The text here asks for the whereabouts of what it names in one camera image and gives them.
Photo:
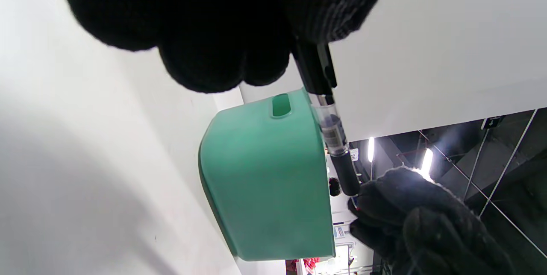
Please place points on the person's left hand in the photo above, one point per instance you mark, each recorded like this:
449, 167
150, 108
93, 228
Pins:
213, 19

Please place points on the clear plastic pen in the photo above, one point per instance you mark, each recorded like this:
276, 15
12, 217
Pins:
333, 132

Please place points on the white ceiling light tube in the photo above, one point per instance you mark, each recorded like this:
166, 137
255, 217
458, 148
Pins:
427, 162
371, 149

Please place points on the white partition board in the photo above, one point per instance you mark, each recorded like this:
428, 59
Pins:
448, 53

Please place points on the green plastic bin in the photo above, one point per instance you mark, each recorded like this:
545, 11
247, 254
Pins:
265, 181

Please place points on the person's right hand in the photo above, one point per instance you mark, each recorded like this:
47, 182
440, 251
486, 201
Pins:
427, 232

